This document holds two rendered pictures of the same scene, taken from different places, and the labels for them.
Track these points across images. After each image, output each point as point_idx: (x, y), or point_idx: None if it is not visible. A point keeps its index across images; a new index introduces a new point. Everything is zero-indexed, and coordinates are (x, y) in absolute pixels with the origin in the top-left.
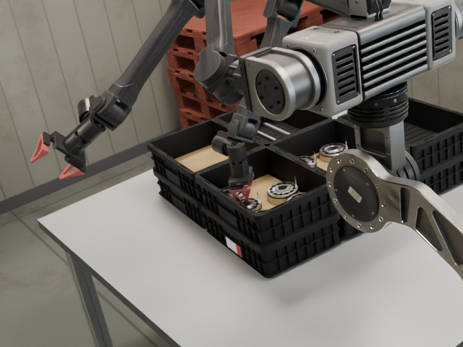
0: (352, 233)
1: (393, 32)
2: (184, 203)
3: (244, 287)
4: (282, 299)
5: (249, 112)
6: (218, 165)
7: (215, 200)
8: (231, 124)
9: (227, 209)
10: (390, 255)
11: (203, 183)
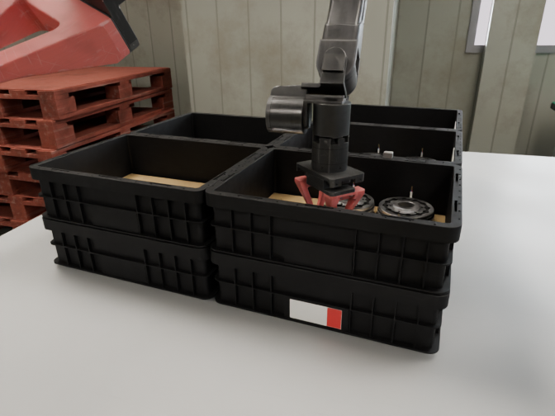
0: None
1: None
2: (145, 262)
3: (412, 388)
4: (508, 385)
5: (358, 35)
6: (230, 174)
7: (272, 229)
8: (329, 57)
9: (315, 241)
10: (518, 267)
11: (242, 200)
